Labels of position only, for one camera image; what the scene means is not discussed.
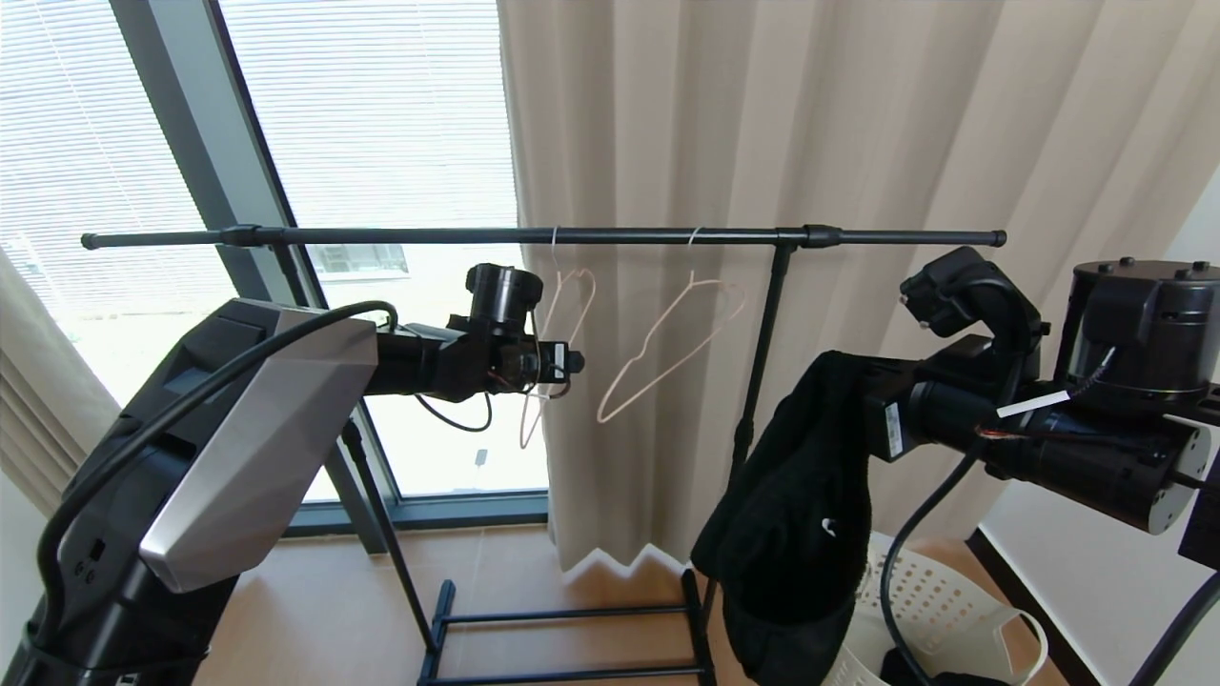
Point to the black clothes rack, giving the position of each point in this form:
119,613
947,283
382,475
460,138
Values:
477,235

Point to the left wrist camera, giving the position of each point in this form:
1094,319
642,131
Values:
562,360

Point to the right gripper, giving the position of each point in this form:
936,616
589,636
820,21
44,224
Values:
953,419

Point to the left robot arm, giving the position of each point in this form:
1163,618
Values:
238,448

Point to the black shorts with white logo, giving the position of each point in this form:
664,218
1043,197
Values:
791,514

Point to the pink clothes hanger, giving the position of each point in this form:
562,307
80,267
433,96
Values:
575,324
648,376

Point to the window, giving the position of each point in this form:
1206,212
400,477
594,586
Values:
381,114

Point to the white laundry basket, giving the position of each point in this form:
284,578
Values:
934,600

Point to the black garment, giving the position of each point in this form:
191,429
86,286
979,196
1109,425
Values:
905,669

